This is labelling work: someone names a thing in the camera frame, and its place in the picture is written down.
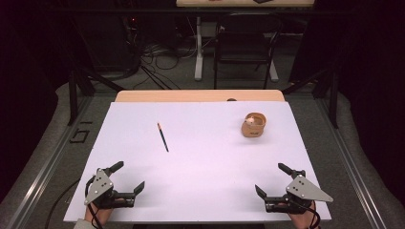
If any black horizontal frame bar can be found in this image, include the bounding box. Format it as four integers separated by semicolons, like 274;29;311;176
56;7;352;16

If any person's right hand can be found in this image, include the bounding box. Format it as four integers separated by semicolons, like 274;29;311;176
276;201;319;229

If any aluminium floor rail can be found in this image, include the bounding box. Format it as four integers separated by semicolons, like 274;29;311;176
314;94;389;229
5;94;94;229

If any brown pen holder cup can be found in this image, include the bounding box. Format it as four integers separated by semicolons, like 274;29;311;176
241;112;267;138

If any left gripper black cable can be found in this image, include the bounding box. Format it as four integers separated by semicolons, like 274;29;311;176
84;175;105;229

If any white table mat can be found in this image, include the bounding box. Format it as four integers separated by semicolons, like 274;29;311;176
63;101;332;223

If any black floor cable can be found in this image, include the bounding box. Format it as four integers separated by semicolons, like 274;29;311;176
44;177;81;229

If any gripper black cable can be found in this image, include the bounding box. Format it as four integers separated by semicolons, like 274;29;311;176
84;175;105;229
297;199;321;229

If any black folding chair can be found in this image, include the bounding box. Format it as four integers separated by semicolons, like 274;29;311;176
213;12;284;91

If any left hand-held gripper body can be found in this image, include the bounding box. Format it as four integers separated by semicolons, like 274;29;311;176
83;167;138;210

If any wooden desk with white legs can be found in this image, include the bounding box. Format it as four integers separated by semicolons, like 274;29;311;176
175;0;316;82

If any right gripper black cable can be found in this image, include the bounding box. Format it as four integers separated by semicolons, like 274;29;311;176
297;199;321;229

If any tangle of floor cables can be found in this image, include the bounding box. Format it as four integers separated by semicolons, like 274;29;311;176
132;39;199;91

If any dark pencil with orange end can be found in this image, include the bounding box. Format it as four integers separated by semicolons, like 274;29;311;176
157;122;170;154

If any light wooden table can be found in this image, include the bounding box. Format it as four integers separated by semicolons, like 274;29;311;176
114;89;286;103

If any person's left hand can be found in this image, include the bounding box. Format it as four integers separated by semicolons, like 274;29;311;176
83;198;126;226

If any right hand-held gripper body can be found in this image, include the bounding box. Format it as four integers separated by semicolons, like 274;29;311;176
264;170;334;215

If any black metal stand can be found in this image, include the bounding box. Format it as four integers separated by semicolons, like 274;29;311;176
67;67;126;127
281;67;339;130

